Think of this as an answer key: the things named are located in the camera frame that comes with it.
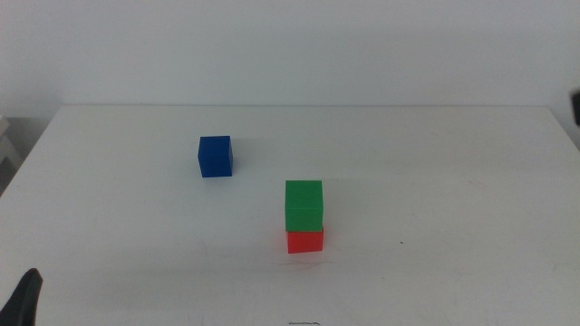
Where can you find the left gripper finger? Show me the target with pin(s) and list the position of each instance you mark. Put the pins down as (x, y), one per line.
(22, 301)

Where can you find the blue cube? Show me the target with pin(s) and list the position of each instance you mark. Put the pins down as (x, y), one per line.
(215, 157)

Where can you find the red cube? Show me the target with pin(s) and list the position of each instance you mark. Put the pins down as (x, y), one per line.
(304, 242)

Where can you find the green cube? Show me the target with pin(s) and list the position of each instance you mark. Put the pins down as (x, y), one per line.
(303, 206)

